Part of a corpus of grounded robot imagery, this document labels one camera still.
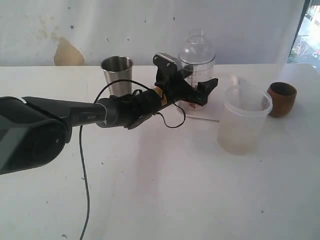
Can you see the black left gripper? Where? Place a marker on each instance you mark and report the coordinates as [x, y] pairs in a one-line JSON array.
[[175, 88]]

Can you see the clear graduated shaker cup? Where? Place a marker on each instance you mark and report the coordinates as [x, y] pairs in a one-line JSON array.
[[198, 73]]

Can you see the fruit pieces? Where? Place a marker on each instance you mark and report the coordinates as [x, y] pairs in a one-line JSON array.
[[195, 99]]

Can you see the clear shaker lid dome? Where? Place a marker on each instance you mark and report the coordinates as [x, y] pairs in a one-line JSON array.
[[197, 49]]

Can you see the translucent plastic container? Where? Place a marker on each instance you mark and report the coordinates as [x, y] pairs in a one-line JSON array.
[[245, 110]]

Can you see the brown wooden cup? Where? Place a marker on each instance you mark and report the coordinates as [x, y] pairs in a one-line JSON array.
[[283, 97]]

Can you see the stainless steel cup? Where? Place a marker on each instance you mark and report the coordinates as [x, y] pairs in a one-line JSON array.
[[118, 68]]

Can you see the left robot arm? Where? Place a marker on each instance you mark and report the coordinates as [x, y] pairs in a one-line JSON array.
[[34, 130]]

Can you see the white rectangular tray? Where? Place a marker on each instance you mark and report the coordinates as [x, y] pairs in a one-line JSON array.
[[215, 104]]

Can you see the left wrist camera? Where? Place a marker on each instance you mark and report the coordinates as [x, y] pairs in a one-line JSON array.
[[166, 64]]

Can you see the window frame dark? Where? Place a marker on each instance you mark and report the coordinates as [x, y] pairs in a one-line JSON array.
[[304, 11]]

